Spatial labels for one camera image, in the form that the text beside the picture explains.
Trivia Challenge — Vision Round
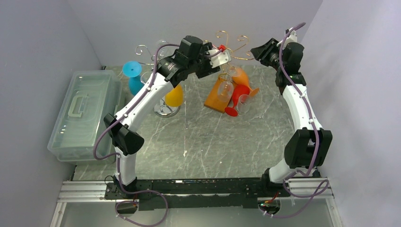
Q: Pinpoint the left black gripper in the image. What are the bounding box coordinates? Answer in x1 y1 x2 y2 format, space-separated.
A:
188 43 220 79

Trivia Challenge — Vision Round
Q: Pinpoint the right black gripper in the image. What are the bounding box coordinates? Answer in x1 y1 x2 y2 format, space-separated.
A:
251 38 286 72

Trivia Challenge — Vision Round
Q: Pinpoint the clear patterned wine glass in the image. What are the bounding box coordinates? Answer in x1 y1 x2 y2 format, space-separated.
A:
218 65 237 102

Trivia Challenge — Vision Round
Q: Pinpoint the yellow plastic wine glass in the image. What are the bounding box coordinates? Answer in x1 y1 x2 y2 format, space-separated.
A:
165 84 183 107

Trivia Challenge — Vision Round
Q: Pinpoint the red plastic wine glass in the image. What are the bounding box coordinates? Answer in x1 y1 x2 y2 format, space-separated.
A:
225 85 250 117

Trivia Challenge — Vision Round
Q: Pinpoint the clear plain wine glass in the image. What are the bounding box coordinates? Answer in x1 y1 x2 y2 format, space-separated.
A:
140 71 153 85

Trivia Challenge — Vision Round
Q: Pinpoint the blue plastic wine glass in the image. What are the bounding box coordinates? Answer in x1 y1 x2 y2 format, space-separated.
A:
122 61 144 96

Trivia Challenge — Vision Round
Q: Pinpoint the clear plastic storage box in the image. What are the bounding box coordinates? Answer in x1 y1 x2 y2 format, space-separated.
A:
47 70 124 164

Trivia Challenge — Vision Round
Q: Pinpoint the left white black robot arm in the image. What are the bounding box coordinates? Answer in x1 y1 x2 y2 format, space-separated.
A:
101 35 231 199

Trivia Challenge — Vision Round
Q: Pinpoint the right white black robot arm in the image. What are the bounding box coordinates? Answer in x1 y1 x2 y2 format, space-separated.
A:
251 38 332 196

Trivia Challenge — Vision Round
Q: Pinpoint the orange plastic wine glass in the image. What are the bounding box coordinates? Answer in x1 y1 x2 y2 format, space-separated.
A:
232 67 260 97

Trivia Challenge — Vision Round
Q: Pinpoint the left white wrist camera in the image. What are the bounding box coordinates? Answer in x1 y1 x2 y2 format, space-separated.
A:
206 45 232 69

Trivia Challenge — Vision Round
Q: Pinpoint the gold wire glass rack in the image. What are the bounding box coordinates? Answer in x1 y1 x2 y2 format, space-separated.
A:
204 30 252 114

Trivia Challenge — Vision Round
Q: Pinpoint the silver wire glass rack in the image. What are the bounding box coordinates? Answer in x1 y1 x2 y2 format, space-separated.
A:
135 45 180 118

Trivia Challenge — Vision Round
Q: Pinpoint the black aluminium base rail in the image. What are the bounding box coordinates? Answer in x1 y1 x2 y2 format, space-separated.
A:
57 177 325 211

